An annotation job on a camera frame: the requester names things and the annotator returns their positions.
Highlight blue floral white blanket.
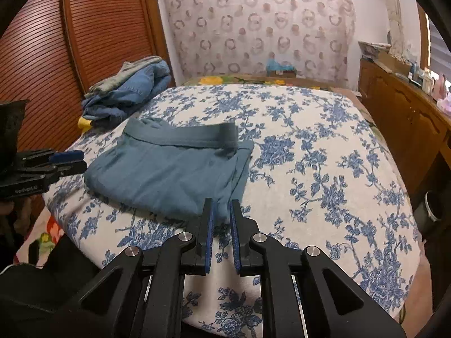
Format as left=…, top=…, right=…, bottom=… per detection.
left=44, top=84, right=423, bottom=333

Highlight teal pants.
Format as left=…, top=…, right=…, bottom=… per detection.
left=85, top=118, right=255, bottom=223

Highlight light blue cloth bundle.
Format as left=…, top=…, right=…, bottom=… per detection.
left=266, top=58, right=295, bottom=73

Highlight striped window blind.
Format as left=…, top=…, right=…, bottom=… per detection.
left=426, top=12, right=451, bottom=74

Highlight ring patterned curtain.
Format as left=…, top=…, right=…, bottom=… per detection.
left=155, top=0, right=356, bottom=87

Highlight brown cardboard box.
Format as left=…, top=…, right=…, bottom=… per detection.
left=375, top=51, right=406, bottom=73

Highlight wooden cabinet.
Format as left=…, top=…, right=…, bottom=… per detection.
left=357, top=58, right=451, bottom=198

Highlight person's dark clothing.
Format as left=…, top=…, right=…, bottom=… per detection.
left=0, top=234, right=106, bottom=338

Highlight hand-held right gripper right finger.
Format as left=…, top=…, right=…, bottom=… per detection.
left=229, top=199, right=406, bottom=338

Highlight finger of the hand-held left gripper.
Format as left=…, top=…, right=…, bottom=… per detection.
left=16, top=150, right=84, bottom=165
left=14, top=160, right=87, bottom=184

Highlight pink figure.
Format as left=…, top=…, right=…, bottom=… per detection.
left=435, top=74, right=449, bottom=99

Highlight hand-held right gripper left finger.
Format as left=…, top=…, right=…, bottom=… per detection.
left=53, top=197, right=215, bottom=338

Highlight grey garment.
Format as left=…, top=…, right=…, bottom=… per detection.
left=84, top=55, right=163, bottom=99

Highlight grey trash bin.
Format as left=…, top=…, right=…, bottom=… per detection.
left=412, top=191, right=441, bottom=240

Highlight wooden louvered wardrobe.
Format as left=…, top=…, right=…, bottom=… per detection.
left=0, top=0, right=173, bottom=155

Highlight stack of papers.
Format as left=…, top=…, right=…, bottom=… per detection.
left=357, top=40, right=392, bottom=60

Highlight peach flowered bed blanket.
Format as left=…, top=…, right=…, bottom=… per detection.
left=16, top=74, right=434, bottom=324

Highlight blue denim jeans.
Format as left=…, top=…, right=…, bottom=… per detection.
left=81, top=60, right=173, bottom=122

